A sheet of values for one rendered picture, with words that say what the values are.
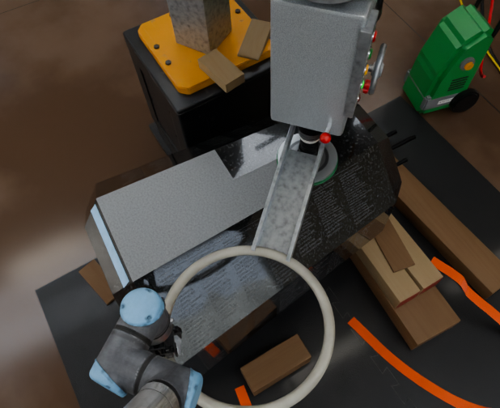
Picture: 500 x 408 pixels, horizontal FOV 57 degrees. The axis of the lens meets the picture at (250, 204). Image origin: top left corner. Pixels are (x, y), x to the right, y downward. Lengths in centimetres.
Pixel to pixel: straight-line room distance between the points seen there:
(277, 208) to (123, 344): 66
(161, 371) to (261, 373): 118
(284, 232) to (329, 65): 53
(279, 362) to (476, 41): 189
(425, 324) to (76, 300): 169
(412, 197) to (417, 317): 65
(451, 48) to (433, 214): 89
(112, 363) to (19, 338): 161
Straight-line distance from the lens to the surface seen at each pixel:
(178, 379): 99
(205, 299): 161
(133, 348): 105
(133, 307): 106
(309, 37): 115
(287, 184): 147
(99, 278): 252
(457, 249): 251
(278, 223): 144
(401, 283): 223
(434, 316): 233
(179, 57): 219
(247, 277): 163
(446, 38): 284
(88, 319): 249
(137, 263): 156
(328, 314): 134
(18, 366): 258
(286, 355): 216
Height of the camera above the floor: 226
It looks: 61 degrees down
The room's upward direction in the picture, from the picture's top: 5 degrees counter-clockwise
